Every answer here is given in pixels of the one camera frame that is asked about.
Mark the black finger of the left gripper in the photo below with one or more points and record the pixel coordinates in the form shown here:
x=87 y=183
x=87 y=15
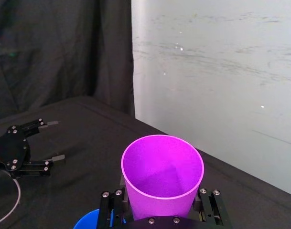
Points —
x=35 y=168
x=34 y=126

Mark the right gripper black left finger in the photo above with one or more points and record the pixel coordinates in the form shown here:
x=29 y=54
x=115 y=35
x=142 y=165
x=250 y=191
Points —
x=106 y=210

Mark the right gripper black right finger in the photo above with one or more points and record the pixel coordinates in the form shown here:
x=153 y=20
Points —
x=213 y=207

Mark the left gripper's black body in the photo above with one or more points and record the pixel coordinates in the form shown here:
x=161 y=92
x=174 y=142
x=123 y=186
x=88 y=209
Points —
x=11 y=150

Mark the purple plastic cup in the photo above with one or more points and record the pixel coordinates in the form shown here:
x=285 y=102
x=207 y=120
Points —
x=159 y=190

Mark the blue plastic cup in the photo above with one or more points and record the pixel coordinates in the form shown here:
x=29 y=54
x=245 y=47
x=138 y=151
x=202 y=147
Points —
x=86 y=220

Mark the black table cloth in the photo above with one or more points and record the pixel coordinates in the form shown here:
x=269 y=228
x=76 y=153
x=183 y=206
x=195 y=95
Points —
x=83 y=155

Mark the black backdrop curtain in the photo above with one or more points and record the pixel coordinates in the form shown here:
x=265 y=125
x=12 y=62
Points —
x=59 y=52

